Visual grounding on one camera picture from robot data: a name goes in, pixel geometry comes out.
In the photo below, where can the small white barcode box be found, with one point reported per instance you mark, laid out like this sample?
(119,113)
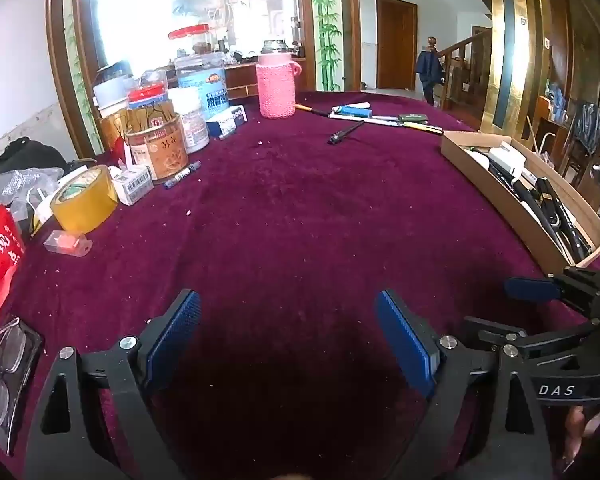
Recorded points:
(132,185)

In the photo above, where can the small clear box orange insert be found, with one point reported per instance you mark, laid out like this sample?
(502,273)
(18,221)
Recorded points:
(67,243)

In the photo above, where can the yellow and black pen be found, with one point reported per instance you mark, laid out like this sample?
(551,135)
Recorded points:
(310,109)

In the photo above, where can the white marker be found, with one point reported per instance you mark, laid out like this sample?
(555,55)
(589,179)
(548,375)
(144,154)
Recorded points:
(361,106)

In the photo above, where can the clear jar with blue label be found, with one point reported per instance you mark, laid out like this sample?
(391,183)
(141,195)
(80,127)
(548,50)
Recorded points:
(202,85)

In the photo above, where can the green utility knife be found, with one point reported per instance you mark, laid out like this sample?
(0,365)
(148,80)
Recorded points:
(412,118)

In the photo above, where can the brown paper can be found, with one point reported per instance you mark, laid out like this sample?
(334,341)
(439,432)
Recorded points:
(162,152)

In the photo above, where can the black bag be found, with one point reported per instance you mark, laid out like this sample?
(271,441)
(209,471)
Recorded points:
(27,155)

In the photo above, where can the bamboo wall painting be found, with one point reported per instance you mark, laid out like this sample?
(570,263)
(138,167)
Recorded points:
(326,25)

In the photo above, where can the long white pen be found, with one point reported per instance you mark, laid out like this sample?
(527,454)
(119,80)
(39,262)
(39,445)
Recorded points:
(365,118)

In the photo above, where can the bubble wrap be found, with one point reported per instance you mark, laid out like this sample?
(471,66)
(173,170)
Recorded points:
(15,185)

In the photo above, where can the wooden door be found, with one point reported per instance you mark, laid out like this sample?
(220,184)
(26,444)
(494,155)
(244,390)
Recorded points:
(396,42)

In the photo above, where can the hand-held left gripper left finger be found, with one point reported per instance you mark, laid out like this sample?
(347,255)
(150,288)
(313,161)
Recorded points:
(175,340)

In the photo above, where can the red-lid jar of wooden sticks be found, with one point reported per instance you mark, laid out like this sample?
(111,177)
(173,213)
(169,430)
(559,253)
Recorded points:
(147,105)

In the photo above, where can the white computer mouse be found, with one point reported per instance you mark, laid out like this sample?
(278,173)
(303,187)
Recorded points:
(476,158)

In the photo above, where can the clear plastic sleeve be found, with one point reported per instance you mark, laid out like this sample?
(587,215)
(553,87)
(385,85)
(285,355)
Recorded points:
(30,355)

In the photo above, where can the blue and white small box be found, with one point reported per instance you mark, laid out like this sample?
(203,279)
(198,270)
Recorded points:
(227,117)

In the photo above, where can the wooden staircase railing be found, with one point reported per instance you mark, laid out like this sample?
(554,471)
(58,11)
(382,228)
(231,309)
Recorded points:
(467,65)

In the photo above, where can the gold pillar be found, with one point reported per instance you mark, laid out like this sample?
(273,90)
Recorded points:
(512,45)

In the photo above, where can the yellow packing tape roll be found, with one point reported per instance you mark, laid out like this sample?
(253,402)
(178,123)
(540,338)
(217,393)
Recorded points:
(82,205)

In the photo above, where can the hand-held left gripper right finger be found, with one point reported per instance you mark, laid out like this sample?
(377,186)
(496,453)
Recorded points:
(405,340)

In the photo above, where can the blue lighter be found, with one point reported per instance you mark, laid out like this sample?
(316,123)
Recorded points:
(342,109)

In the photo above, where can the person's right hand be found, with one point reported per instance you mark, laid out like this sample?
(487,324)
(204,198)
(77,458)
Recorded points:
(577,430)

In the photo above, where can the clear jar with red lid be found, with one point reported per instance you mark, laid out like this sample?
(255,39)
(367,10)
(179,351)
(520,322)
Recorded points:
(196,42)

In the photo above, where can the white plastic jar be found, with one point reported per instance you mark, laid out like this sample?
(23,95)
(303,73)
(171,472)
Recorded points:
(192,120)

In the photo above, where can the cardboard box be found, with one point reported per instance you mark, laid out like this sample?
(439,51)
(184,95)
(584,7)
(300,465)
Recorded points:
(505,215)

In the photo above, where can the blue marker pen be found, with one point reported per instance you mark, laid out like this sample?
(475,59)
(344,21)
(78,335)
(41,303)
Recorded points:
(182,175)

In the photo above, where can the wooden sideboard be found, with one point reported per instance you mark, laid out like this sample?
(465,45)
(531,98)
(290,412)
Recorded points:
(242,77)

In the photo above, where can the bottle with pink knitted sleeve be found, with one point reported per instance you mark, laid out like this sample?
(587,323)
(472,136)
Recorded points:
(276,85)

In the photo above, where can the dark blue jacket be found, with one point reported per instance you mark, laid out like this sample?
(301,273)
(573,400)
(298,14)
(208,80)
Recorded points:
(428,70)

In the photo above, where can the dark patterned cloth on chair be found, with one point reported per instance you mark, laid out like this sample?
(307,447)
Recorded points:
(587,125)

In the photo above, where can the eyeglasses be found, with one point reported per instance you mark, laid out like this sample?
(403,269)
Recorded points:
(2,370)

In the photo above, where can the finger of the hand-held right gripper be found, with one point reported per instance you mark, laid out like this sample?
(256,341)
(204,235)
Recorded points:
(530,288)
(490,331)

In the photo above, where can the clear jar with grey lid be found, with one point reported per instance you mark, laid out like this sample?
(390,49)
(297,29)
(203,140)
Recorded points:
(111,85)

